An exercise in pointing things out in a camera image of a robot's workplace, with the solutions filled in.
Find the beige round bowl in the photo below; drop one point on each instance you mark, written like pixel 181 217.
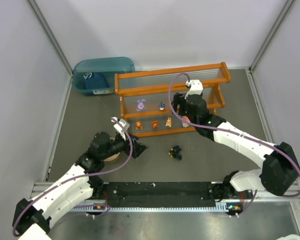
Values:
pixel 112 158

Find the blue small toy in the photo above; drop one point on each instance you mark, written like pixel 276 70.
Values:
pixel 161 106

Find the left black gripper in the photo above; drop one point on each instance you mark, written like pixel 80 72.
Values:
pixel 133 146

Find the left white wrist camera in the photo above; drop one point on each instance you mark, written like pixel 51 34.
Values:
pixel 121 126

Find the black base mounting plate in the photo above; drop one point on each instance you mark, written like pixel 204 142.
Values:
pixel 166 194

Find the orange tiger toy figure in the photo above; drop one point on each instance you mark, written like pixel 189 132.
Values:
pixel 154 124

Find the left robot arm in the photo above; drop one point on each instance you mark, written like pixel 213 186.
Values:
pixel 76 185

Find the orange wooden shelf rack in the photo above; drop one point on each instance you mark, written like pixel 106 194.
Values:
pixel 157 86

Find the tan rabbit toy figure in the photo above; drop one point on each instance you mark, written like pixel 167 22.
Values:
pixel 168 122

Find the yellow bear toy figure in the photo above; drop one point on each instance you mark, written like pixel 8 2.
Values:
pixel 138 126

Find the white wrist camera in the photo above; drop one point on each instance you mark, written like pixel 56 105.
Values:
pixel 195 87
pixel 121 126

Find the purple rabbit toy figure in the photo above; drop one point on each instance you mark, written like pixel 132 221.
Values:
pixel 141 107

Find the teal plastic bin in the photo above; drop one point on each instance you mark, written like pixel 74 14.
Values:
pixel 106 66

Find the blue cap in bin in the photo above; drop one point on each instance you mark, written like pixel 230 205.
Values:
pixel 94 80

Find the grey slotted cable duct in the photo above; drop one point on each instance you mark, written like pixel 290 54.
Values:
pixel 219 207

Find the pink rabbit toy figure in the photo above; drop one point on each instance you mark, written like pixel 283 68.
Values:
pixel 185 122

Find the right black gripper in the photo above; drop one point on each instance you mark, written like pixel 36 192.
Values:
pixel 176 100

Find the black spiky toy figure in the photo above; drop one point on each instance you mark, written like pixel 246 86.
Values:
pixel 175 153

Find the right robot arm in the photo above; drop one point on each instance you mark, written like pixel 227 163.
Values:
pixel 278 167

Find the white object bottom left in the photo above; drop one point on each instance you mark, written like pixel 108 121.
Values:
pixel 35 232

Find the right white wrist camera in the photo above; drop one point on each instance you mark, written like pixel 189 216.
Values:
pixel 195 87

